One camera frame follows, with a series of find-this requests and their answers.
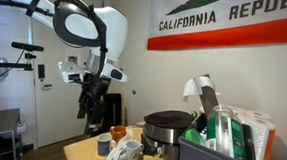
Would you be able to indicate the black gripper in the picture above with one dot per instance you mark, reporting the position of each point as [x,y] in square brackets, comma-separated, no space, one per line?
[93,88]

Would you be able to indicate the blue patterned cup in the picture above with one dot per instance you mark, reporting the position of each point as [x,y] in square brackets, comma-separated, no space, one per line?
[105,144]

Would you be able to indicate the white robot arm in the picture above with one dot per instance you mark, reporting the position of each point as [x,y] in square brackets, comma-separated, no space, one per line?
[77,24]

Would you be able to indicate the steel coffee maker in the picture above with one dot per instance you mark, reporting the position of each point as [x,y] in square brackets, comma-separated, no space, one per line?
[162,130]

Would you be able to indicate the white door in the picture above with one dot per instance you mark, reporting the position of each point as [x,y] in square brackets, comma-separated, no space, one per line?
[56,101]

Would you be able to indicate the orange mug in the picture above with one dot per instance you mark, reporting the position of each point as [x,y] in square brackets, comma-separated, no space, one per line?
[117,132]

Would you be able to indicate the white cloth on table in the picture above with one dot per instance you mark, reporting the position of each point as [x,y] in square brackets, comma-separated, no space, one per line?
[119,152]

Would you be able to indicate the white mug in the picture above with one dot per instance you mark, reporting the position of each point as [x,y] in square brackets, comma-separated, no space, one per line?
[133,149]

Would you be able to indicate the grey metal shelf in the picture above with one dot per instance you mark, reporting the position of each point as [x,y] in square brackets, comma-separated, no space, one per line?
[9,120]

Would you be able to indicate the California Republic flag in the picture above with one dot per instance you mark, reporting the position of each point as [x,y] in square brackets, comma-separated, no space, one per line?
[192,24]

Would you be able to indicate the grey plastic bin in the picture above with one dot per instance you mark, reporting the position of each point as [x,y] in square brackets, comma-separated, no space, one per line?
[212,157]

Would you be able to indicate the clear green-label bottle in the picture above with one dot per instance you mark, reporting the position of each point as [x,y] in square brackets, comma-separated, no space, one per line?
[225,133]

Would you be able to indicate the paper towel pack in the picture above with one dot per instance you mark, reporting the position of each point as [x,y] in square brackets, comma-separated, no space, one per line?
[263,130]

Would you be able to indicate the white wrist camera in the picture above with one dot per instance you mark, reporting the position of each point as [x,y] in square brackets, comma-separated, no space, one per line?
[70,72]

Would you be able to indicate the black camera on stand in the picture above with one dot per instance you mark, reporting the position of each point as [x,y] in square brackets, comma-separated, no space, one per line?
[29,53]

